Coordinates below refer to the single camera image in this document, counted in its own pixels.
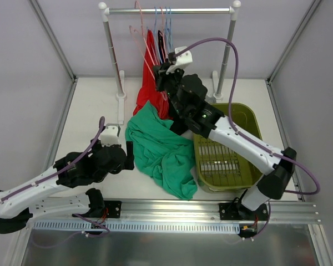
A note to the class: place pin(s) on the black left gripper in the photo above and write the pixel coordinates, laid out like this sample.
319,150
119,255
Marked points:
129,155

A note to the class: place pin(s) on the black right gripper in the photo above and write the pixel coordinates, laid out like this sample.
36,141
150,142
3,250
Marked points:
161,73

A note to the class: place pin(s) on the green tank top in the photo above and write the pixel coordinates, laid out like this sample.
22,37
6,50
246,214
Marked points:
161,154

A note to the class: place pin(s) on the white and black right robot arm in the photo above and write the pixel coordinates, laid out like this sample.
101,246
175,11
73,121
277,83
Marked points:
186,95

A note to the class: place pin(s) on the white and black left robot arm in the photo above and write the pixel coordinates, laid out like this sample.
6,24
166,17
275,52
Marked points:
33,199

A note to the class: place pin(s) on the red tank top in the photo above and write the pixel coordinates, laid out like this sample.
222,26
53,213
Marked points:
148,92

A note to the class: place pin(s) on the black tank top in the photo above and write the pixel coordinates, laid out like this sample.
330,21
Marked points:
178,126

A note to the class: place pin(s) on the olive green plastic basket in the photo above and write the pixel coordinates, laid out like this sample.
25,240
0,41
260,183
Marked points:
218,167

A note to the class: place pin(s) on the silver and white clothes rack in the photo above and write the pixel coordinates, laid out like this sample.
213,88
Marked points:
119,75

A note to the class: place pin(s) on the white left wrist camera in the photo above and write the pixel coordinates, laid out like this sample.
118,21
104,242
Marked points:
110,135

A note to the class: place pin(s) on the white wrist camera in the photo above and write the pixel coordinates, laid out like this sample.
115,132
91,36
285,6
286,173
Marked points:
110,135
179,62

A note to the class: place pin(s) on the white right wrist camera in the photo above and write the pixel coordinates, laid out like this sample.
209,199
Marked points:
179,62

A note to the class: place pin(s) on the blue wire hanger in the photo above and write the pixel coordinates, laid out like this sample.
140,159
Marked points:
166,26
170,32
156,27

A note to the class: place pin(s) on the white slotted cable duct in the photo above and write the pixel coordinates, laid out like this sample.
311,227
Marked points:
135,226

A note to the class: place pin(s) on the aluminium left frame post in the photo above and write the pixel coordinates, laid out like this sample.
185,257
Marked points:
38,11

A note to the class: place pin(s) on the aluminium frame post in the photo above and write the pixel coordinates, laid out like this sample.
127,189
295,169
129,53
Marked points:
304,22
38,11

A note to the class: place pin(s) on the aluminium right frame post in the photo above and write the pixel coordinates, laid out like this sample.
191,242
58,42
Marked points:
304,22

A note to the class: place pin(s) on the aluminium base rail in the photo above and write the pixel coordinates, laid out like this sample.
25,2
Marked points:
179,211

